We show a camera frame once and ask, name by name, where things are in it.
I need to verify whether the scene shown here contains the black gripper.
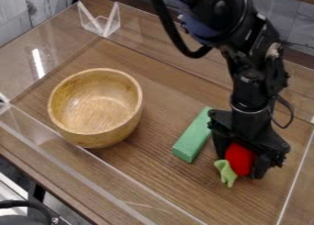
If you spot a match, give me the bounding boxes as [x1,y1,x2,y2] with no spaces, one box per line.
[206,108,291,180]

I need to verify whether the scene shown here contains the red plush fruit green leaf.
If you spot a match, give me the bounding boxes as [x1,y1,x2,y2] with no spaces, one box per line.
[214,142,255,187]

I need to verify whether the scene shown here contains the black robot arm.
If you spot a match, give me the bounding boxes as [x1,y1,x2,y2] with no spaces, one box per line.
[151,0,291,179]

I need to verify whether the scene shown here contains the green rectangular block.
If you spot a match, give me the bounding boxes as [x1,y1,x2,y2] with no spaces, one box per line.
[172,107,211,163]

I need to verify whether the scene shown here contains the wooden bowl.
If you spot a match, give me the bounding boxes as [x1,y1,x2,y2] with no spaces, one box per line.
[47,68,143,149]

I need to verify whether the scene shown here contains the black metal table leg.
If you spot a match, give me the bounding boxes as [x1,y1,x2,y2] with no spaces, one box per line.
[28,181,45,203]

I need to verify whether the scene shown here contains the clear acrylic tray wall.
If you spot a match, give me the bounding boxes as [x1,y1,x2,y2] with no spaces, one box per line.
[0,101,314,225]

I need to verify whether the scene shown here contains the clear acrylic corner bracket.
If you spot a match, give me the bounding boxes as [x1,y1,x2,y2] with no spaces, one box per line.
[77,2,120,38]

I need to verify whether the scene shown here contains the black cable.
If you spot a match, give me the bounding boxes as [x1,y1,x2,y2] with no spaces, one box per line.
[0,199,52,225]

